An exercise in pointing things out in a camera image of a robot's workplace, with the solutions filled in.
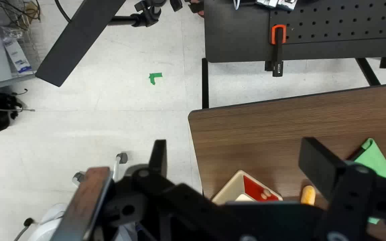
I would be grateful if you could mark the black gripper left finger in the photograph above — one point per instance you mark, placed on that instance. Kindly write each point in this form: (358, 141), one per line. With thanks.
(158, 157)

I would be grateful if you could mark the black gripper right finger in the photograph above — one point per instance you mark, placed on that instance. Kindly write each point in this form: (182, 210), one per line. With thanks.
(320, 163)

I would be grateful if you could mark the green towel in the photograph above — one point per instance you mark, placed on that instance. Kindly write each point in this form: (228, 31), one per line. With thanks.
(374, 161)

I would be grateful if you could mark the wooden box with red drawer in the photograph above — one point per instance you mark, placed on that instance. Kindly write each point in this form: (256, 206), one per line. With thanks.
(247, 188)

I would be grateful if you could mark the green floor tape mark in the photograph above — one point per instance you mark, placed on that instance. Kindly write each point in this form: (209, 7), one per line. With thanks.
(154, 78)

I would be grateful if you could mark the black perforated board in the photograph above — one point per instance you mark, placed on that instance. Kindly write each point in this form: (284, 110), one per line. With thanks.
(327, 27)

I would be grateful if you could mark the black slanted panel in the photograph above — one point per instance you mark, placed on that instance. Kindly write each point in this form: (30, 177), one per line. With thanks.
(79, 40)

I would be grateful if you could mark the black tripod head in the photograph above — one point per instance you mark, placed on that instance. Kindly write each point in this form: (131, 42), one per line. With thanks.
(146, 13)

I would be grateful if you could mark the white storage bin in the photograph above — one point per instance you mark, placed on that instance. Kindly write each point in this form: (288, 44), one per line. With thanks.
(5, 58)

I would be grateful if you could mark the black table frame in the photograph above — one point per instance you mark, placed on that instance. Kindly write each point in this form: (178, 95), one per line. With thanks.
(205, 84)

